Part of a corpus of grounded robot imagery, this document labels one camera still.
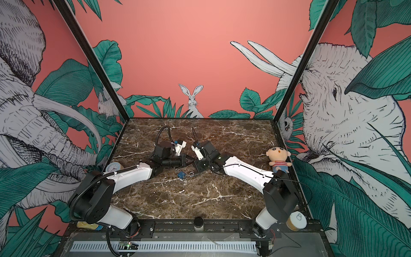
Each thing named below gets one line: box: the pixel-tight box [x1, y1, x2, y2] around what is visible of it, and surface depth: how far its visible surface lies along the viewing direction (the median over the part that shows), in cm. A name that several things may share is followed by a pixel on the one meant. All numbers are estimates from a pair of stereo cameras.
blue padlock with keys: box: [177, 171, 195, 180], surface depth 94 cm
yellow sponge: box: [76, 221, 104, 231], surface depth 73 cm
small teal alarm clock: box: [105, 161, 125, 173], surface depth 92 cm
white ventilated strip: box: [71, 240, 258, 253], surface depth 71 cm
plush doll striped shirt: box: [265, 146, 293, 174], surface depth 95 cm
